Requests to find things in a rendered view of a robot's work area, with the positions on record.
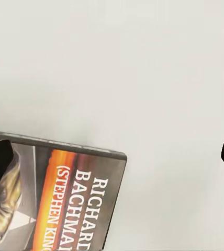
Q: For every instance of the bed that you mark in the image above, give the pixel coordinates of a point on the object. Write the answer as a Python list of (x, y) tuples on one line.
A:
[(142, 77)]

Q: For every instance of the hardback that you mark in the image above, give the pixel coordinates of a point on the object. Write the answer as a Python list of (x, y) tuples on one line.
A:
[(57, 196)]

